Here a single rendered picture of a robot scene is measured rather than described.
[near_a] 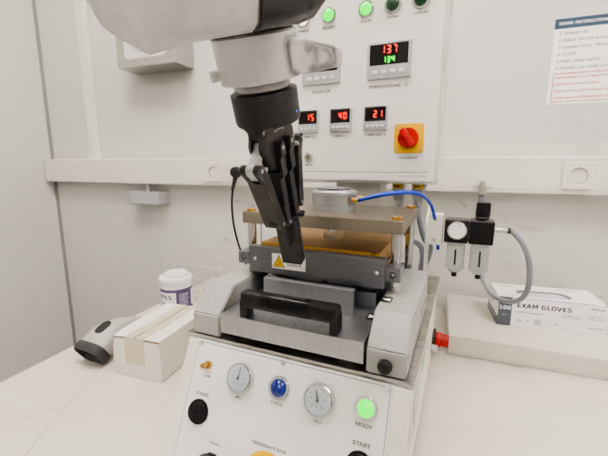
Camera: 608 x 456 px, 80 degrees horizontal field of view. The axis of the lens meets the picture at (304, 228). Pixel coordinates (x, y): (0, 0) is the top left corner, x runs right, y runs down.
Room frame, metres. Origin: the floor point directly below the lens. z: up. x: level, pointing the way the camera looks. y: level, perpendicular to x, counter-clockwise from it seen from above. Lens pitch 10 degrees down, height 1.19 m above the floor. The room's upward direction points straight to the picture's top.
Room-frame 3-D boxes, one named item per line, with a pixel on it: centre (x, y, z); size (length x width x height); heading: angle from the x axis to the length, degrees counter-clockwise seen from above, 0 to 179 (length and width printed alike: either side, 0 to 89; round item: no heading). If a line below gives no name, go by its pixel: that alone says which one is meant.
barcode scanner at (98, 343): (0.81, 0.44, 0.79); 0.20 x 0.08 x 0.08; 159
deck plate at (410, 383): (0.67, -0.07, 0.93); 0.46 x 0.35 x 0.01; 156
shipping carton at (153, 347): (0.77, 0.32, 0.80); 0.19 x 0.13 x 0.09; 159
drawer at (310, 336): (0.60, -0.03, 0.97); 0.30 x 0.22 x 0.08; 156
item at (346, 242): (0.64, -0.06, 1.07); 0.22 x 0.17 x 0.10; 66
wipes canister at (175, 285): (0.95, 0.35, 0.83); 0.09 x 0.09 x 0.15
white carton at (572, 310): (0.87, -0.61, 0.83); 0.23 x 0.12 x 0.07; 73
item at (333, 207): (0.66, -0.08, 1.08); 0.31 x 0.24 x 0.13; 66
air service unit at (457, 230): (0.67, -0.31, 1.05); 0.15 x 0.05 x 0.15; 66
